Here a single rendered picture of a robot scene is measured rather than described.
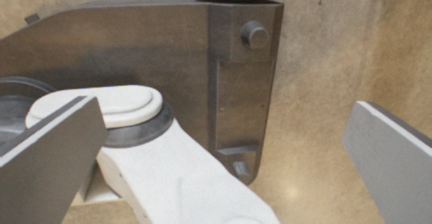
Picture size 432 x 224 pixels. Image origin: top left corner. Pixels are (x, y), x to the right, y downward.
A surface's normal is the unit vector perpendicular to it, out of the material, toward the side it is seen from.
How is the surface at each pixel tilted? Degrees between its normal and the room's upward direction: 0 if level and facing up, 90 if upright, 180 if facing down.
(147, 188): 90
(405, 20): 0
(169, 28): 0
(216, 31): 45
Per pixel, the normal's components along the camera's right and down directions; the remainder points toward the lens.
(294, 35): 0.18, 0.50
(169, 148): 0.01, -0.86
